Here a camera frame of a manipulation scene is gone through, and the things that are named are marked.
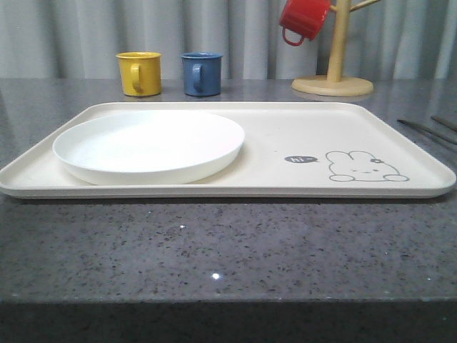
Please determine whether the white round plate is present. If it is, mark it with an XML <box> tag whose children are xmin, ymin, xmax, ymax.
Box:
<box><xmin>53</xmin><ymin>110</ymin><xmax>245</xmax><ymax>185</ymax></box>

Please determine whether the red enamel mug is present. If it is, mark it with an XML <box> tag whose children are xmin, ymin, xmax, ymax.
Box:
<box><xmin>279</xmin><ymin>0</ymin><xmax>331</xmax><ymax>46</ymax></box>

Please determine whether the yellow enamel mug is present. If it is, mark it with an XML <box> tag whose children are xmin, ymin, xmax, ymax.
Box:
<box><xmin>116</xmin><ymin>51</ymin><xmax>161</xmax><ymax>97</ymax></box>

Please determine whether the grey pleated curtain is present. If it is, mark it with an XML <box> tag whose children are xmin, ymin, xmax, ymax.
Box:
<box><xmin>1</xmin><ymin>1</ymin><xmax>456</xmax><ymax>81</ymax></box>

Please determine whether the wooden mug tree stand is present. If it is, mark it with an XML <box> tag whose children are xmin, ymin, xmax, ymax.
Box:
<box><xmin>291</xmin><ymin>0</ymin><xmax>378</xmax><ymax>96</ymax></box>

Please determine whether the beige rabbit serving tray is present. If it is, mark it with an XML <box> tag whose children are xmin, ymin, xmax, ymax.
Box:
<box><xmin>1</xmin><ymin>102</ymin><xmax>456</xmax><ymax>199</ymax></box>

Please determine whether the blue enamel mug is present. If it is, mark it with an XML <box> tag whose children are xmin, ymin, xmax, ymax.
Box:
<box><xmin>181</xmin><ymin>52</ymin><xmax>223</xmax><ymax>96</ymax></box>

